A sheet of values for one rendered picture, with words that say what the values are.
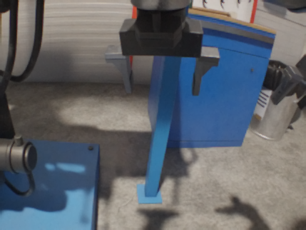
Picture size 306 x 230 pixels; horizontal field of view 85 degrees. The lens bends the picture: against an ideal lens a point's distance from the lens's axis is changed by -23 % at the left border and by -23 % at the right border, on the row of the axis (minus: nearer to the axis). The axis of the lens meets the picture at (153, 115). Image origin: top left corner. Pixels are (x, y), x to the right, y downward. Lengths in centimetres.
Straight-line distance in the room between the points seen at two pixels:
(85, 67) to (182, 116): 145
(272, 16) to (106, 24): 212
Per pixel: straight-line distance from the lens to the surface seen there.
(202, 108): 139
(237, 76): 140
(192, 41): 33
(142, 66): 244
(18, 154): 64
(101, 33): 237
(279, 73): 177
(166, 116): 82
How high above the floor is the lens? 91
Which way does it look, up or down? 29 degrees down
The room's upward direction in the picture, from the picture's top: 7 degrees clockwise
